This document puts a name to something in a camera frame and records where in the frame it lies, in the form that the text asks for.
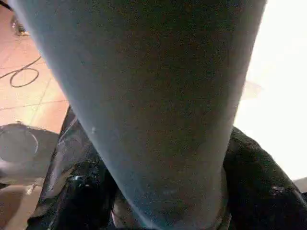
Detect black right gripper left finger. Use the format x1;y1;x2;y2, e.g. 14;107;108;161
27;148;118;230

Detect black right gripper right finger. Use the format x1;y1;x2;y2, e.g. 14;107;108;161
220;126;307;230

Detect thin black floor cable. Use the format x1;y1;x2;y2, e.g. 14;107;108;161
0;56;43;88

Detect white plastic table leg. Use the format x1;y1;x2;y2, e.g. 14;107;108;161
12;0;269;230

